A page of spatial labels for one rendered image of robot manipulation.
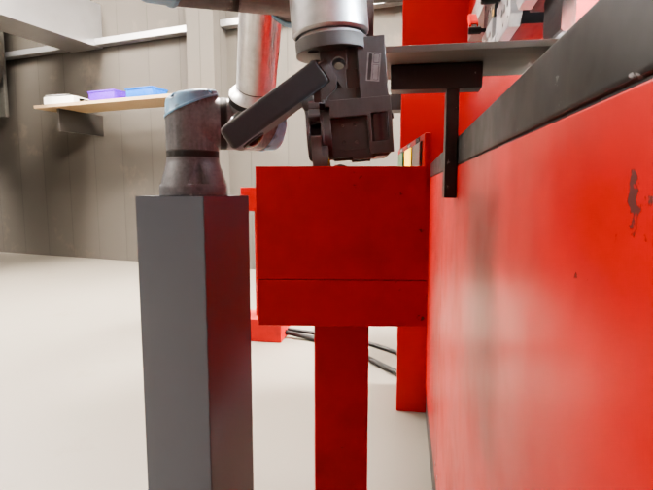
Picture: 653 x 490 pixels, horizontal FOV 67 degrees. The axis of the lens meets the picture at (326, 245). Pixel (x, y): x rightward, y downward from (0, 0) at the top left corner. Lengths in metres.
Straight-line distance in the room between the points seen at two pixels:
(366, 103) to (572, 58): 0.22
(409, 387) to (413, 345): 0.15
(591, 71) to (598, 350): 0.13
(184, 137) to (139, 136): 4.60
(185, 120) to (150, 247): 0.28
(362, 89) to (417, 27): 1.29
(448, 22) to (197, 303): 1.21
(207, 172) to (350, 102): 0.67
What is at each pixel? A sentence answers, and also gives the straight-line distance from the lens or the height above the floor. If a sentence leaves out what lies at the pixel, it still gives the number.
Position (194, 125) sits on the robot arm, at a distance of 1.12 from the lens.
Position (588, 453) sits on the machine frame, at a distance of 0.27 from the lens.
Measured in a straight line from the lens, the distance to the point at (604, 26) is 0.26.
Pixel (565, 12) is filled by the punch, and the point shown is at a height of 1.05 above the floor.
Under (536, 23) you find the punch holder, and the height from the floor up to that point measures 1.10.
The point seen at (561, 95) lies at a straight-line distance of 0.31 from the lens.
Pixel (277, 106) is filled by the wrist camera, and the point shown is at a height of 0.87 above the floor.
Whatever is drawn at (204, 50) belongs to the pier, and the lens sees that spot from 5.05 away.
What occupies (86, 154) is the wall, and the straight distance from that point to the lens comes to 6.23.
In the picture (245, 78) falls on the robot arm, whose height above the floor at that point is 1.02.
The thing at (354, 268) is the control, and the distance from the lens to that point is 0.46.
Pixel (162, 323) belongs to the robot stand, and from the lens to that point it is 1.15.
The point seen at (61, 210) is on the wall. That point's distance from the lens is 6.56.
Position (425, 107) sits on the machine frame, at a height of 1.06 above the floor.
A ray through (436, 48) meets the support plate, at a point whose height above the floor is 0.99.
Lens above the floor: 0.79
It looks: 6 degrees down
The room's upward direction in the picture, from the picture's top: straight up
